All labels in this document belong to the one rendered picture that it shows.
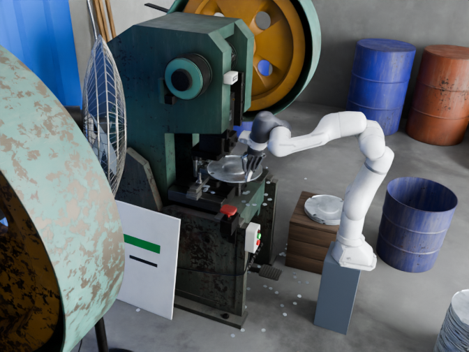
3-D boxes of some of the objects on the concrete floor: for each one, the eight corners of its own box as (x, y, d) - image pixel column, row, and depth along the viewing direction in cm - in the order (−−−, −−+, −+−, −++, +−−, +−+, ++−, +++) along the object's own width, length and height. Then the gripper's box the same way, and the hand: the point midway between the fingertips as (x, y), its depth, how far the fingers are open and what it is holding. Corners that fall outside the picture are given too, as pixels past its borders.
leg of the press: (248, 315, 251) (257, 174, 207) (241, 330, 242) (248, 186, 197) (109, 269, 280) (91, 137, 235) (98, 281, 270) (77, 146, 226)
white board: (171, 320, 246) (179, 219, 227) (97, 291, 263) (99, 195, 244) (172, 319, 247) (180, 218, 228) (99, 290, 264) (100, 195, 245)
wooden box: (354, 245, 308) (363, 202, 291) (347, 281, 277) (356, 236, 260) (296, 232, 319) (302, 191, 302) (284, 265, 288) (289, 221, 271)
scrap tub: (438, 244, 313) (457, 184, 289) (437, 282, 279) (459, 218, 255) (376, 229, 326) (389, 171, 302) (368, 264, 292) (383, 202, 268)
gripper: (247, 153, 203) (238, 187, 221) (272, 148, 208) (261, 182, 226) (240, 142, 208) (232, 177, 225) (265, 137, 213) (255, 172, 230)
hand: (248, 174), depth 223 cm, fingers closed
